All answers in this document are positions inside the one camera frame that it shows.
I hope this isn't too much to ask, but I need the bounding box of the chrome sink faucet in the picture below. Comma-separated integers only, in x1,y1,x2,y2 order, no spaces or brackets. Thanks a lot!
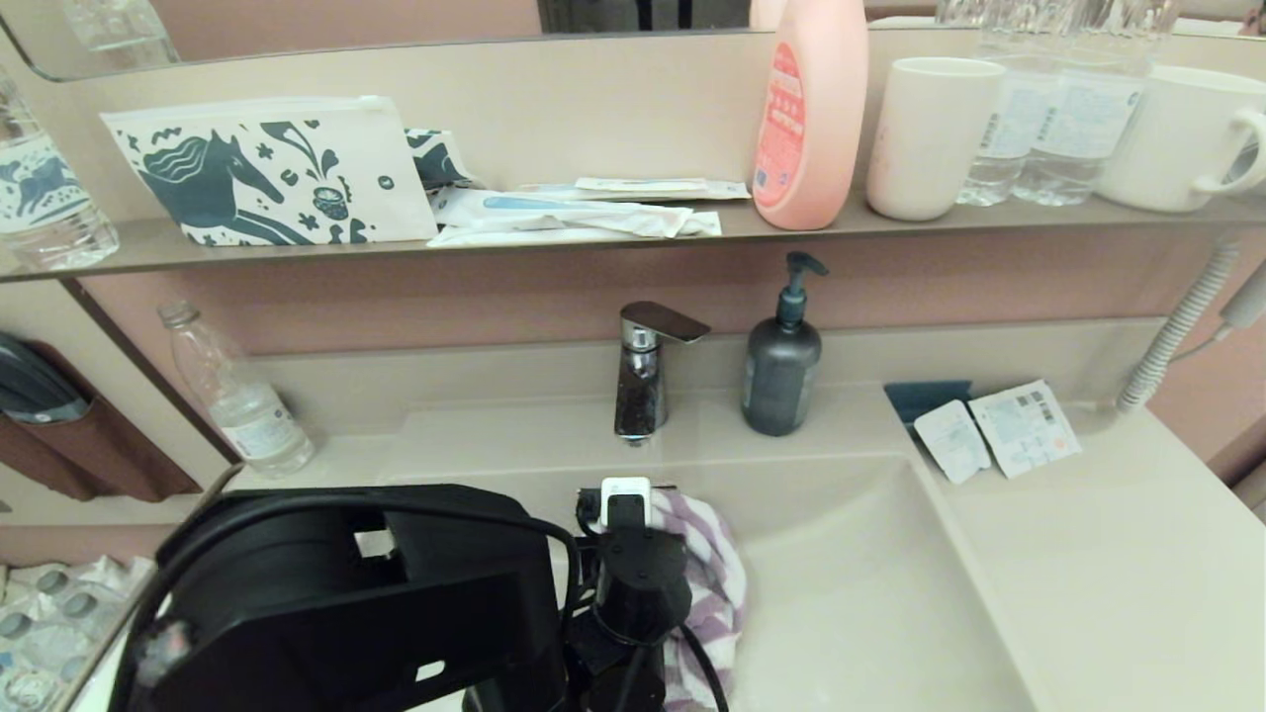
611,301,712,445

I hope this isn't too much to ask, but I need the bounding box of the purple white striped towel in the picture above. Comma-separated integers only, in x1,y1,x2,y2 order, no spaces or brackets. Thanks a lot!
648,489,750,712

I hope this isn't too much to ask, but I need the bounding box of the beige ceramic sink basin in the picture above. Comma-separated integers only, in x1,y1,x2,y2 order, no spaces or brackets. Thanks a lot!
227,394,1040,712

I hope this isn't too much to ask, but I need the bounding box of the dark grey soap dispenser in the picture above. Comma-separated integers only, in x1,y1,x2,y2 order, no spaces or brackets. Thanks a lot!
742,251,830,437

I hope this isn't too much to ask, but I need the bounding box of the plain white toiletry packet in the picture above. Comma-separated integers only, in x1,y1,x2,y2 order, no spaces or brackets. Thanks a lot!
426,211,723,248

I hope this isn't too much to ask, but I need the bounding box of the white packet with blue toothbrush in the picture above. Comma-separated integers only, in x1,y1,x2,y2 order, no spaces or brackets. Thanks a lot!
430,187,696,239

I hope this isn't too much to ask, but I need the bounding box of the flat white toiletry packet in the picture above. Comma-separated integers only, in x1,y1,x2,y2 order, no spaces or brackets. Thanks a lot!
515,176,753,202

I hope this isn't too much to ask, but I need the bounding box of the dark blue packet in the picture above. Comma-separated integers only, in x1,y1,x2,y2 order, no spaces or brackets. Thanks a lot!
884,380,975,437

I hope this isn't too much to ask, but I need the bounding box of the slim clear plastic bottle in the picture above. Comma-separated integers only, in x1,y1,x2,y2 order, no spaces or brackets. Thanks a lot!
156,300,317,480

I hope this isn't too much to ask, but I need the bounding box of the small white sachet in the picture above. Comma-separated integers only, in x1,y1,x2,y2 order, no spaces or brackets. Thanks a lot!
913,400,993,486

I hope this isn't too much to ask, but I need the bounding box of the folded blue patterned pouch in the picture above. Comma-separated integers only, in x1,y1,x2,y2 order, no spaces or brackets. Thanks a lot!
405,128,484,192

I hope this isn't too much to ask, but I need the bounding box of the white sachet with barcode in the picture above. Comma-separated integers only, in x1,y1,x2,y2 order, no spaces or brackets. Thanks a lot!
967,379,1084,481

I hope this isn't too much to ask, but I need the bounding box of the pink lotion bottle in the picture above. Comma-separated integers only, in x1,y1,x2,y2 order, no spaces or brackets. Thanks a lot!
751,0,871,232

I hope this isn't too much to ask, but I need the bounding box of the white horse print pouch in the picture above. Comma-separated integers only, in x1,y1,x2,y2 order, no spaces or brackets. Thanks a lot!
99,95,439,247

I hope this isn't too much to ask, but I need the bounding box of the brown holder pouch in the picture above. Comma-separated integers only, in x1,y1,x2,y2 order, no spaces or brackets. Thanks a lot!
0,341,203,505

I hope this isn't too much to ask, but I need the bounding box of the clear plastic water bottle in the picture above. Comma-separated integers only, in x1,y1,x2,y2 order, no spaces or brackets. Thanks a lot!
1011,0,1182,208
955,0,1051,208

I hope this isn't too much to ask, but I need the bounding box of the shrink-wrapped bottle pack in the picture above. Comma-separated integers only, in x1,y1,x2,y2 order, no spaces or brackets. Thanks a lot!
0,556,157,712

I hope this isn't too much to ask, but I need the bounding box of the dark blue hair dryer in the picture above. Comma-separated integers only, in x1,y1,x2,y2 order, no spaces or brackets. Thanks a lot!
0,331,93,427

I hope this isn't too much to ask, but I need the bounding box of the water bottle blue animal label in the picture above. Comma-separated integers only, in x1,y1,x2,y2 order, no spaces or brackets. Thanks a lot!
0,71,121,271

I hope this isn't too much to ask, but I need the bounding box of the white handset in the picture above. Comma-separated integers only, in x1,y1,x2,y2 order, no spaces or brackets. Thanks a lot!
1217,257,1266,332

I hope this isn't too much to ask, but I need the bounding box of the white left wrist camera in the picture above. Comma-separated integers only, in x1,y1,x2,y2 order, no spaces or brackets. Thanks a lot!
598,477,653,533

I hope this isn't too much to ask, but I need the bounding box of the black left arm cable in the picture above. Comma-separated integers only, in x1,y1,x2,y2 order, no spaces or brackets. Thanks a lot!
107,492,731,712

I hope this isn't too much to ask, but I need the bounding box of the white handleless cup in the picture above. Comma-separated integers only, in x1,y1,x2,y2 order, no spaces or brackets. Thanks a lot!
865,56,1008,223

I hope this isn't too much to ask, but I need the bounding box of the grey wall shelf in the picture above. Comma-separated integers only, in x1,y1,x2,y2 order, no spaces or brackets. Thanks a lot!
0,191,1266,285

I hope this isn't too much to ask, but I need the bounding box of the white coiled hose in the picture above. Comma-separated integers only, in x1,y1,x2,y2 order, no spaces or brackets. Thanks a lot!
1116,240,1241,413

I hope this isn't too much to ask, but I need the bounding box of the white mug with handle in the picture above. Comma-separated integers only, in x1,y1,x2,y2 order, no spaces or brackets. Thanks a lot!
1094,64,1266,214

